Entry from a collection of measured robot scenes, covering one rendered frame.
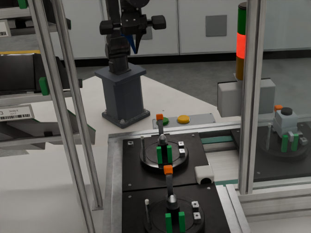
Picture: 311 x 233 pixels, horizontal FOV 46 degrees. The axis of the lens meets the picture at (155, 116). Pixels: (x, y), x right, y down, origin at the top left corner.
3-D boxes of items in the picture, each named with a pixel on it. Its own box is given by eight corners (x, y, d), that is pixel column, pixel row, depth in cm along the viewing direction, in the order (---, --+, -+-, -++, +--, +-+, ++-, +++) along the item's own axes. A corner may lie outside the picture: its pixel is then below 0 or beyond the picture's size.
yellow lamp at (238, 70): (233, 72, 82) (233, 52, 80) (255, 70, 82) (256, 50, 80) (239, 82, 78) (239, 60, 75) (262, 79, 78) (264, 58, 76)
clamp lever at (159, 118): (158, 139, 109) (155, 113, 108) (164, 138, 109) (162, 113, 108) (158, 141, 105) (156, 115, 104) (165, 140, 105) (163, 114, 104)
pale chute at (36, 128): (53, 144, 112) (54, 130, 113) (95, 144, 111) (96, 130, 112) (5, 124, 85) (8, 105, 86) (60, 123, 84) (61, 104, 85)
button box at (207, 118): (153, 133, 130) (152, 118, 127) (212, 126, 130) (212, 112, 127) (154, 144, 124) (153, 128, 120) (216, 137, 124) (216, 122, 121)
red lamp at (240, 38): (233, 52, 80) (234, 29, 77) (256, 49, 80) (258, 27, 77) (239, 60, 75) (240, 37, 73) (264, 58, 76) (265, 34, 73)
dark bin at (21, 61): (36, 88, 101) (35, 62, 100) (83, 88, 99) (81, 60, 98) (-26, 92, 73) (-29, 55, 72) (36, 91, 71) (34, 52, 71)
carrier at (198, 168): (123, 144, 116) (118, 110, 110) (198, 136, 117) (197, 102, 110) (122, 197, 95) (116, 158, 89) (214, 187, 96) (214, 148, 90)
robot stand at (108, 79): (129, 103, 159) (124, 60, 149) (151, 115, 149) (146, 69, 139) (101, 116, 151) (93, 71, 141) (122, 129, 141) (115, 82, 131)
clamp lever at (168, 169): (166, 195, 88) (163, 165, 87) (174, 194, 88) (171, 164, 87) (167, 201, 84) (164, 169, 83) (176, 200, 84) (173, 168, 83)
